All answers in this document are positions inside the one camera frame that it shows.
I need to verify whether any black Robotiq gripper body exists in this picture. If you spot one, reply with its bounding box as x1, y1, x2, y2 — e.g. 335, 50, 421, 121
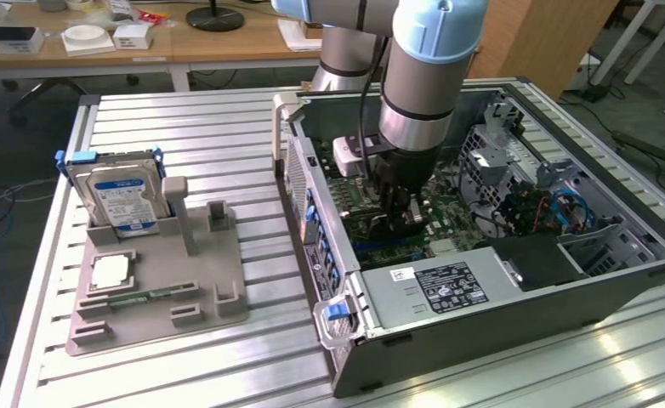
380, 146, 441, 218

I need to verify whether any green motherboard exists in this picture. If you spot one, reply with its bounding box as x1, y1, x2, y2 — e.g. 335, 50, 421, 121
308, 135, 480, 271

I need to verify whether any long blue expansion slot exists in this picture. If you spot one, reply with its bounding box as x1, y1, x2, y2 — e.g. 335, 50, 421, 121
353, 238, 419, 254

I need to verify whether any perforated metal drive cage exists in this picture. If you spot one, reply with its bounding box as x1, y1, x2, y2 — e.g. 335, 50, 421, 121
456, 122, 543, 209

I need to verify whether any grey power supply unit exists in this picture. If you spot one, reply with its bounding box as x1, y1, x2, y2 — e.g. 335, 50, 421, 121
357, 248, 524, 331

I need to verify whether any blue case release latch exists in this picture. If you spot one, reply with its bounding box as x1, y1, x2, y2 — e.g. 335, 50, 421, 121
320, 299, 348, 322

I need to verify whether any open black PC case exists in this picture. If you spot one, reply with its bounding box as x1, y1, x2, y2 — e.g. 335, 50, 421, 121
270, 82, 665, 399

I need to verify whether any metal disk bay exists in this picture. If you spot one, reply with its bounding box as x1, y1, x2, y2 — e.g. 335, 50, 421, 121
555, 223, 656, 277

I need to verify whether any black power adapter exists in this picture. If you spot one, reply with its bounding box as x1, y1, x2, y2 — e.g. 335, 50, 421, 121
578, 84, 608, 103

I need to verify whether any wooden cabinet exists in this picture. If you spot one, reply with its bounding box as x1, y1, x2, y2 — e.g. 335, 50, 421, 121
467, 0, 620, 93

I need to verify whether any white paper stack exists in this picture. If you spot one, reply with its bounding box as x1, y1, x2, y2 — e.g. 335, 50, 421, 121
276, 19, 322, 52

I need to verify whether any black floor stand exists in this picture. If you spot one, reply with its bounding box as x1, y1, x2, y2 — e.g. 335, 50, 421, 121
608, 129, 665, 162

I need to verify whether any black round lamp base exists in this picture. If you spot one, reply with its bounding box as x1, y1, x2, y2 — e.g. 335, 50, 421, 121
185, 0, 246, 31

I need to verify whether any grey printed parts rack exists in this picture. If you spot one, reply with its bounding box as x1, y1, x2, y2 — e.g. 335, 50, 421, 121
63, 176, 249, 357

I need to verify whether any hard disk in blue carrier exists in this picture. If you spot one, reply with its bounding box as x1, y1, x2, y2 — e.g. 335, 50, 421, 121
51, 145, 172, 238

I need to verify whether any green RAM stick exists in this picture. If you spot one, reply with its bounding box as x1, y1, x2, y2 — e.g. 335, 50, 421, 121
104, 288, 177, 305

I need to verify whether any silver CPU chip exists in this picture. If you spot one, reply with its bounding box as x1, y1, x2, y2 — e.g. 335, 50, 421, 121
91, 257, 132, 288

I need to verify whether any red packet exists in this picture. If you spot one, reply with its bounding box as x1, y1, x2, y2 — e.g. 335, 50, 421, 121
137, 10, 173, 27

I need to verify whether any white cardboard box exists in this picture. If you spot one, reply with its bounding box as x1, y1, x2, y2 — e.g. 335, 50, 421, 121
110, 23, 153, 50

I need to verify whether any white square plastic tray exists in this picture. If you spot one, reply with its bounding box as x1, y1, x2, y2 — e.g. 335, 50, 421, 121
59, 24, 117, 57

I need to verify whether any black office chair base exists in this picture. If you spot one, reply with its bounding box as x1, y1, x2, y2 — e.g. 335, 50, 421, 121
2, 74, 140, 124

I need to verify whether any wooden desk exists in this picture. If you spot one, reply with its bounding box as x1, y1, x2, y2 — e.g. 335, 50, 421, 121
0, 0, 480, 93

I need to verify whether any white box with black lid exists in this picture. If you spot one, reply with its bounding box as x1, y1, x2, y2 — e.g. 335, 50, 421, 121
0, 25, 45, 55

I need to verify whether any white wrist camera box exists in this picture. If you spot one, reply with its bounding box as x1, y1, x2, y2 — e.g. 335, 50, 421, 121
331, 135, 371, 179

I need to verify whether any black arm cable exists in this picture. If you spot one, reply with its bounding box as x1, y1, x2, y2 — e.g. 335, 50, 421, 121
357, 36, 393, 171

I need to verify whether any red wire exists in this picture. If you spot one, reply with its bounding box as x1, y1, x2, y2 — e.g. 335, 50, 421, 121
535, 191, 555, 233

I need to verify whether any blue data wire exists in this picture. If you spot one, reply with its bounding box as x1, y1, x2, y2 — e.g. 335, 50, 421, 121
551, 189, 595, 234

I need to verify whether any white table frame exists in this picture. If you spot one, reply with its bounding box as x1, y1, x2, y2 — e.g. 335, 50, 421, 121
590, 0, 665, 116

